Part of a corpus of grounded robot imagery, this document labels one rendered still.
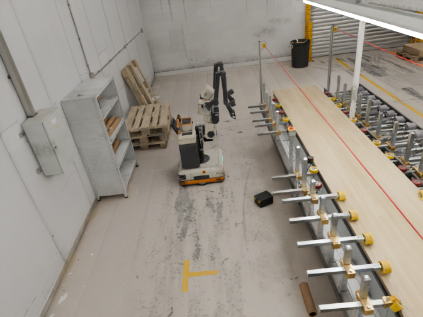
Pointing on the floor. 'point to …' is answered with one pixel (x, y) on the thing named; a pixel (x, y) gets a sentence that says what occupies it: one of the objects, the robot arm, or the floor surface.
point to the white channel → (363, 39)
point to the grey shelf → (75, 108)
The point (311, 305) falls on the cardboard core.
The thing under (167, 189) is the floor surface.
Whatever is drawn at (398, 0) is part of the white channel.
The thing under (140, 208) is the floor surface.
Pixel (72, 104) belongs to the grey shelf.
